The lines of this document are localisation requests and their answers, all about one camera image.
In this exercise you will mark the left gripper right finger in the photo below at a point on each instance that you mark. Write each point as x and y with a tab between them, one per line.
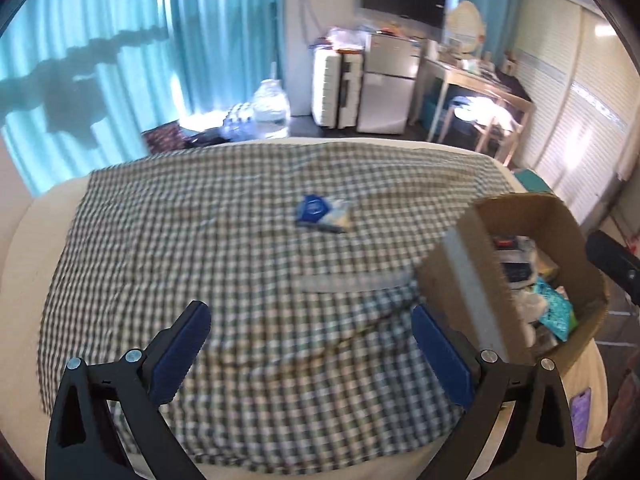
538	442

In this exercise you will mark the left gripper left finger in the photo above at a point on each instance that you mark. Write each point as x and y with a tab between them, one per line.
83	442

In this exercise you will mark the teal blister pack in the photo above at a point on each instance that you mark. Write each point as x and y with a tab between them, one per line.
559	316

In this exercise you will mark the dark tissue paper pack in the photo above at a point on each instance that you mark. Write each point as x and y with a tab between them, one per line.
518	259

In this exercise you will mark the blue white small packet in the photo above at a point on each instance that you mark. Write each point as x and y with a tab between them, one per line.
324	213

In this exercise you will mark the white tissue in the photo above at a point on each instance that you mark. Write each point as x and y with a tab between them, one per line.
531	307

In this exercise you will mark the cardboard box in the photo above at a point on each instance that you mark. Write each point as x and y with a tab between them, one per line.
462	280

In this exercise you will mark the brown stool teal cushion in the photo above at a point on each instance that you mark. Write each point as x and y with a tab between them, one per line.
531	181

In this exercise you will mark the wooden chair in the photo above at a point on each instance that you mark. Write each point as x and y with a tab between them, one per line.
471	137

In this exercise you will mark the white louvered wardrobe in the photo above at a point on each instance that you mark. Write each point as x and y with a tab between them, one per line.
586	92

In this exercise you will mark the clothes on chair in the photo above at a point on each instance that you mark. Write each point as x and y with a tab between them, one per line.
485	113

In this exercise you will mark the white bed mattress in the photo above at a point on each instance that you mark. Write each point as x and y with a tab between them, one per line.
32	238

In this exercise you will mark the wooden desk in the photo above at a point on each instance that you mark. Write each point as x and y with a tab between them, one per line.
497	94

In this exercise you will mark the oval vanity mirror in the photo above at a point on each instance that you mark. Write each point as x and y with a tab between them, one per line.
465	30

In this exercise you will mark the silver mini fridge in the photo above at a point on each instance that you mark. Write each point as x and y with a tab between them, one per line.
390	66

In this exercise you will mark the checkered tablecloth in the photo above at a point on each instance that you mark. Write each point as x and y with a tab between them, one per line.
310	364

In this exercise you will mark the dark patterned bag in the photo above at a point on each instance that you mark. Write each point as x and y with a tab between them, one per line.
165	138

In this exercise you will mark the white suitcase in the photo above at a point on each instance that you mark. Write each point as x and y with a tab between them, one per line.
336	88

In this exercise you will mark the water bottle pack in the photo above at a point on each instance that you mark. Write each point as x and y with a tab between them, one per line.
239	124

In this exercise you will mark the large water jug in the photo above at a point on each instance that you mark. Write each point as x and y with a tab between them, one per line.
271	110

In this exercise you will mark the teal curtain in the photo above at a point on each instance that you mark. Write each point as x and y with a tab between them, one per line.
82	80

